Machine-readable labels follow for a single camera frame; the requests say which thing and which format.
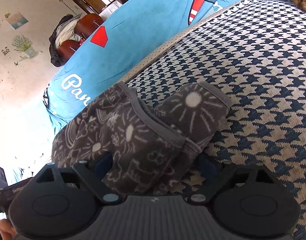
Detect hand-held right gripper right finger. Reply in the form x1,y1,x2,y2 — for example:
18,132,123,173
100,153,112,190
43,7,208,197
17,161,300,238
187,155,276,204

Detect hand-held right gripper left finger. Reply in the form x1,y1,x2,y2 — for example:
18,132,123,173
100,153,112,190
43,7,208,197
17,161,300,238
34,151,123,204

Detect grey printed fleece jacket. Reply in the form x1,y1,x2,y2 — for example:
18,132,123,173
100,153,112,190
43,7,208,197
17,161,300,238
51,81,233,195

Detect person's left hand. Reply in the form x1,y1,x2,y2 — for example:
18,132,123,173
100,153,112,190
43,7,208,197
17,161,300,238
0,219,17,240

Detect brown wooden chair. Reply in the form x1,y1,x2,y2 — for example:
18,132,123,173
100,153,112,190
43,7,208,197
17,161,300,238
76,13,103,37
57,39,80,62

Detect pile of coats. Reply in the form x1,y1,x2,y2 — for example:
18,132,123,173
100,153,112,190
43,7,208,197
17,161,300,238
49,15,81,67

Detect table with white cloth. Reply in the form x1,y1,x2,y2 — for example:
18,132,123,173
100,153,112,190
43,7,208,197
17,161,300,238
98,0,123,20

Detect lavender wall sticker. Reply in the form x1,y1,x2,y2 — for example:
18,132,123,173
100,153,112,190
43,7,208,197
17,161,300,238
12,35,37,59

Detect seascape wall picture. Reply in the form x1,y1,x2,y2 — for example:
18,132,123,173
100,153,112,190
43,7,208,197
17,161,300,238
6,11,29,30

